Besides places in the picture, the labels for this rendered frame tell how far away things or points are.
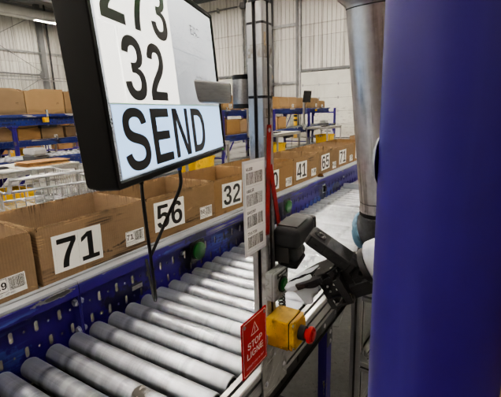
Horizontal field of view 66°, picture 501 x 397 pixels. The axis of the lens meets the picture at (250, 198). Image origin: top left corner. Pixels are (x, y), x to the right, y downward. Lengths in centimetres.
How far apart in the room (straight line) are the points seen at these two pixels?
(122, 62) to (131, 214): 87
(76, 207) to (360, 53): 115
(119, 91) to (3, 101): 566
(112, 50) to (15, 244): 73
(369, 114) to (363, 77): 7
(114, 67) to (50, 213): 106
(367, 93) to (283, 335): 55
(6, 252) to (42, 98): 536
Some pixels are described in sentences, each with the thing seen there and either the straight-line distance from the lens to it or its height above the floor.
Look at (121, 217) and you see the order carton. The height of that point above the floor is 101.
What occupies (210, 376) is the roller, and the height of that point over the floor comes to 74.
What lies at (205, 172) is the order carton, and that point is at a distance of 208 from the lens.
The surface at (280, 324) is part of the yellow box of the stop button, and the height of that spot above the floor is 87.
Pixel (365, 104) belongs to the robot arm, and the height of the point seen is 135.
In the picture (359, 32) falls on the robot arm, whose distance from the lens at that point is 79.
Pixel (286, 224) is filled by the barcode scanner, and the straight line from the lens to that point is 88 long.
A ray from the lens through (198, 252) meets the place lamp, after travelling 152.
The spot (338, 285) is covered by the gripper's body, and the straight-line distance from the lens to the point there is 81.
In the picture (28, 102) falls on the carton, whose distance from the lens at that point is 632.
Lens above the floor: 134
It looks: 13 degrees down
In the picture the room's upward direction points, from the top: 2 degrees counter-clockwise
